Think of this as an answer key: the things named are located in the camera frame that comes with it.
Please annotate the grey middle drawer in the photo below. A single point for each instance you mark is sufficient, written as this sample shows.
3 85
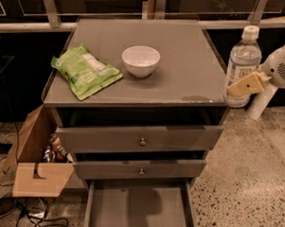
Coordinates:
138 169

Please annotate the clear blue plastic water bottle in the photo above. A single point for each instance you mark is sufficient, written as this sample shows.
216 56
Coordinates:
244 58

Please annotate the metal window railing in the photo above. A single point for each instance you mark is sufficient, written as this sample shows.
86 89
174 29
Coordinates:
62 15

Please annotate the grey drawer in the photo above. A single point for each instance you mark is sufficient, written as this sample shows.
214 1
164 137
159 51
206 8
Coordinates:
138 169
139 139
140 203

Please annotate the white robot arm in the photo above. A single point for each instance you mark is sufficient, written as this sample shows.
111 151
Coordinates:
271 72

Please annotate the items inside cardboard box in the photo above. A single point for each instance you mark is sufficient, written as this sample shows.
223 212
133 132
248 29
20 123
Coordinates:
54 152

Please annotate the grey bottom drawer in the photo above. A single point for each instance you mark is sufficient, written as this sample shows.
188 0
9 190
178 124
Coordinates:
140 203

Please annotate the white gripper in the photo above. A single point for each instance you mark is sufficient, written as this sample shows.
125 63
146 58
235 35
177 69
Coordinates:
279 71

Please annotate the white ceramic bowl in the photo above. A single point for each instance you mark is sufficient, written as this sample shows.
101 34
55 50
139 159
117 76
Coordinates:
140 60

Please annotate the green snack bag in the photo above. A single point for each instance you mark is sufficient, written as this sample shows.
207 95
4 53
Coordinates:
85 73

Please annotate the grey top drawer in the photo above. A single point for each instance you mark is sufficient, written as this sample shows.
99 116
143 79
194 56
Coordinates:
139 139

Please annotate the brown cardboard box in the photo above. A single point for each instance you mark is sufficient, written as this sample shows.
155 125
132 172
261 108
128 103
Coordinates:
33 177

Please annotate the grey drawer cabinet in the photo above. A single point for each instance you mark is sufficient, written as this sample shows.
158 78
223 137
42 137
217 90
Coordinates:
185 88

